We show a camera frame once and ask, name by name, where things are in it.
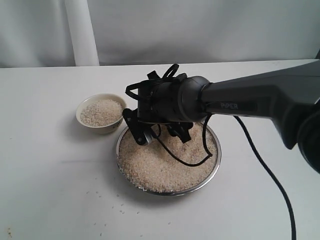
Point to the round metal rice plate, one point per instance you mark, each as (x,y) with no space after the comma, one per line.
(200,187)

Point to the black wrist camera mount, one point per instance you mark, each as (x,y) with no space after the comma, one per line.
(141,131)

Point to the white backdrop curtain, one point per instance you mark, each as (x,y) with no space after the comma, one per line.
(63,33)

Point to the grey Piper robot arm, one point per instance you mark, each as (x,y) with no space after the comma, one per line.
(290,98)

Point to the rice pile in plate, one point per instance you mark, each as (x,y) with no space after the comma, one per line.
(150,170)

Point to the white rice grains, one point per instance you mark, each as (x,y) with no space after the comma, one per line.
(101,113)

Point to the spilled rice grains on table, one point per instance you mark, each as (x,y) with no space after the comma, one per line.
(115,210)

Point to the small cream ceramic bowl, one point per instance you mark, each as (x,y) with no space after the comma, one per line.
(103,96)

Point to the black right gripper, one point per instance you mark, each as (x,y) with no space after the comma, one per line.
(165,104)

